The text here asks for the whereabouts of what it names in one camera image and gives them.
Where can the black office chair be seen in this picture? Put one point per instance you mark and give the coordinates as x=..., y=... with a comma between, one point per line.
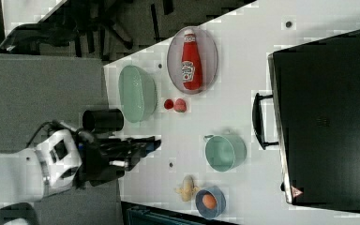
x=57, y=22

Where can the peeled banana toy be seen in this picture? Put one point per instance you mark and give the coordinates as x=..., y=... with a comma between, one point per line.
x=188, y=189

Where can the grey round plate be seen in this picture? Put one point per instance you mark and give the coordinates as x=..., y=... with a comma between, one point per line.
x=208, y=54

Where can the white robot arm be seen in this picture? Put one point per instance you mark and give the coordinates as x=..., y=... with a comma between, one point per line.
x=63, y=161

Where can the green colander basket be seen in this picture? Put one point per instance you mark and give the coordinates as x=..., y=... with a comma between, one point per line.
x=138, y=93

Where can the red ketchup bottle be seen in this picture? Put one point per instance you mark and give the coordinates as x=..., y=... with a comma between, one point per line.
x=191, y=67

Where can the dark blue crate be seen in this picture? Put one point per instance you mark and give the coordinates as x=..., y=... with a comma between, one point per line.
x=137, y=214

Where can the pink strawberry toy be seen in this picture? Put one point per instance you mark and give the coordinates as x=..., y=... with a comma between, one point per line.
x=180, y=106

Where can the green metal mug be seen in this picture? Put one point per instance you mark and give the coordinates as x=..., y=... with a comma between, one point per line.
x=224, y=152

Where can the blue bowl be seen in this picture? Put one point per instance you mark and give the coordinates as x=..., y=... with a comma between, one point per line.
x=221, y=203

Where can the brown egg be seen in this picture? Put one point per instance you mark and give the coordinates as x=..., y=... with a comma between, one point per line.
x=209, y=201

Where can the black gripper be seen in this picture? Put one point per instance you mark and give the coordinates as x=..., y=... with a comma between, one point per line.
x=107, y=159

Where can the black cylinder post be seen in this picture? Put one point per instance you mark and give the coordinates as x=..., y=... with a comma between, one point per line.
x=103, y=120

